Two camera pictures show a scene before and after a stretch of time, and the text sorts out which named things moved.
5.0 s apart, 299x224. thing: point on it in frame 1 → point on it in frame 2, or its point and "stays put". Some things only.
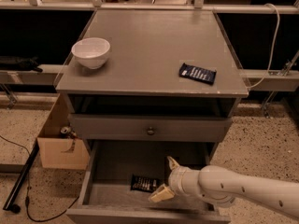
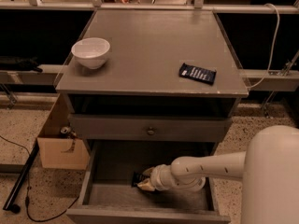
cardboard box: [56, 150] stays put
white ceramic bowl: [92, 51] stays put
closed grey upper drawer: [149, 128] stays put
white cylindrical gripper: [177, 178] → [157, 176]
